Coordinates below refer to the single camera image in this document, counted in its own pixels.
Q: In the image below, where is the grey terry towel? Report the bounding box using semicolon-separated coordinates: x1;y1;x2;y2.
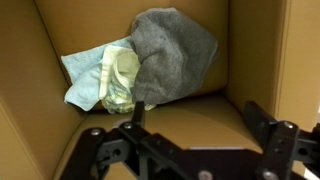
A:
130;7;220;107

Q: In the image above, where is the brown armchair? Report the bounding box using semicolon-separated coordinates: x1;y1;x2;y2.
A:
0;0;301;180

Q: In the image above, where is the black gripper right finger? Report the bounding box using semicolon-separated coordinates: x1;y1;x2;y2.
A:
242;100;279;155

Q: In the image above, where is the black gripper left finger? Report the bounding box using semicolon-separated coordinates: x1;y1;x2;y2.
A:
131;100;147;130

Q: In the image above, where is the light blue towel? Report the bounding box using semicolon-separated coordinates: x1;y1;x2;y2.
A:
60;35;134;113

